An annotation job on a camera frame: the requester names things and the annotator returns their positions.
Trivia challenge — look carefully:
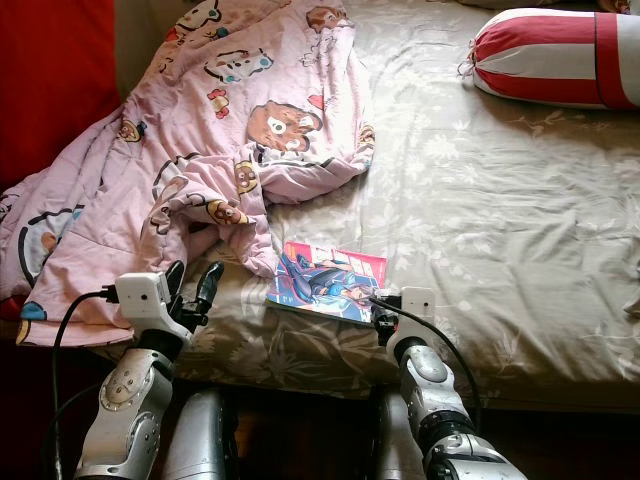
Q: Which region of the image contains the colourful comic book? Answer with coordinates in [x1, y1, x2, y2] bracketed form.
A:
[266, 240, 389, 326]

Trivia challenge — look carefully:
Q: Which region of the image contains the silver robot right leg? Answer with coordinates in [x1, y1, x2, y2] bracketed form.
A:
[365, 390, 431, 480]

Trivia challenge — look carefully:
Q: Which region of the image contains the pink cartoon print blanket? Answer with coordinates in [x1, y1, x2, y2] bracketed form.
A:
[0, 0, 379, 349]

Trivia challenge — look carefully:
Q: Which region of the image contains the red white striped bolster pillow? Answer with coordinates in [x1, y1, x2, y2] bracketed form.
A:
[460, 8, 640, 111]

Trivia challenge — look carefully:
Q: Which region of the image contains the grey floral bed sheet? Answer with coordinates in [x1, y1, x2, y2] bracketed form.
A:
[90, 0, 640, 413]

